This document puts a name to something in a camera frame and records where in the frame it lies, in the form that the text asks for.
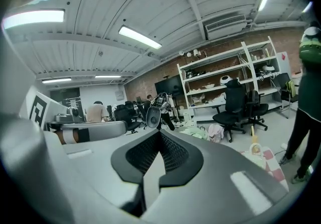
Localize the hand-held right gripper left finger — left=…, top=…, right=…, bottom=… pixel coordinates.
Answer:
left=0, top=115, right=162, bottom=224

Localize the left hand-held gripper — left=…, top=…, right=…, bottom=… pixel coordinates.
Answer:
left=19, top=89, right=129, bottom=142

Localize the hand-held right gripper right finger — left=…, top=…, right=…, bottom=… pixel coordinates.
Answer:
left=140, top=129, right=289, bottom=224

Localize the pink cloth pile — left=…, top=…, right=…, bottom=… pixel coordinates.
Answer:
left=208, top=123, right=226, bottom=143

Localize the pale green cloth pile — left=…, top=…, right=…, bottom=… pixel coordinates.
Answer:
left=179, top=126, right=210, bottom=141

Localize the pale green white basket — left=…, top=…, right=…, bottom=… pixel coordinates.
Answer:
left=247, top=142, right=267, bottom=169

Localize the grey oval device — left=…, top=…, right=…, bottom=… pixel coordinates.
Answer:
left=145, top=105, right=162, bottom=130

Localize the red white checkered cloth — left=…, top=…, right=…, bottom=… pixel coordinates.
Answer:
left=239, top=149, right=289, bottom=193

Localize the tall black office chair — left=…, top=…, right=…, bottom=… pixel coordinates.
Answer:
left=212, top=78, right=248, bottom=143

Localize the small black office chair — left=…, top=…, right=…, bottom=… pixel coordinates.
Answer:
left=246, top=89, right=269, bottom=132

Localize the white round helmet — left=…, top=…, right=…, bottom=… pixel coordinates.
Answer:
left=219, top=75, right=233, bottom=86

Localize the wide white shelf unit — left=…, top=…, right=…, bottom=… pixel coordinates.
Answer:
left=177, top=41, right=254, bottom=120

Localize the long ceiling light panel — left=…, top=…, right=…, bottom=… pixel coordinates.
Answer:
left=118, top=25, right=163, bottom=50

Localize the black chair with green bag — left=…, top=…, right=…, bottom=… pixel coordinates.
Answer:
left=278, top=72, right=298, bottom=119

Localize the narrow white shelf unit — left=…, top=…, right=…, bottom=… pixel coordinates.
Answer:
left=240, top=35, right=289, bottom=111

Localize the white board with red mark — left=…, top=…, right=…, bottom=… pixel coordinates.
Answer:
left=275, top=51, right=292, bottom=78

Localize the wide ceiling light panel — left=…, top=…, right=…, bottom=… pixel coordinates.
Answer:
left=2, top=9, right=66, bottom=30

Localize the white ceiling air conditioner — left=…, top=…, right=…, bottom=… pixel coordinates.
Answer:
left=204, top=14, right=249, bottom=41

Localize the black wall screen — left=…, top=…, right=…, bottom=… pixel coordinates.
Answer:
left=153, top=75, right=186, bottom=98

